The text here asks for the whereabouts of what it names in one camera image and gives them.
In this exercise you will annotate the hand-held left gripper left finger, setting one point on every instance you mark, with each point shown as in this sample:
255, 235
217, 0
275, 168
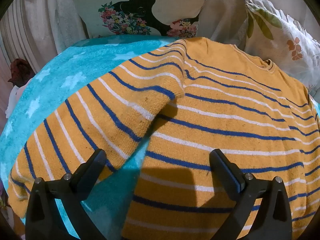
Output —
96, 163

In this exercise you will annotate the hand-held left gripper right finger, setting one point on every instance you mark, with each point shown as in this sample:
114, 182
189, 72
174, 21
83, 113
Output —
228, 172

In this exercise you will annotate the yellow striped knit sweater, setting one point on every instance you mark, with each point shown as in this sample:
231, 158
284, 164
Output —
212, 110

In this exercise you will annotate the turquoise star printed blanket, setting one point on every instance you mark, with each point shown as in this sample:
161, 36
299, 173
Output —
62, 75

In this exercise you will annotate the white cloth bundle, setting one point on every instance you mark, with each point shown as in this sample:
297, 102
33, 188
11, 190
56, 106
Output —
15, 100

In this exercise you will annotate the dark red object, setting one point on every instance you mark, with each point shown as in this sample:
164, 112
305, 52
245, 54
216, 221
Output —
21, 71

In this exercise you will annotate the leaf print ruffled pillow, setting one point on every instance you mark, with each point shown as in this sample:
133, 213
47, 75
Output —
287, 30

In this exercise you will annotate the cream curtain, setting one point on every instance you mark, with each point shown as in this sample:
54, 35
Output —
45, 17

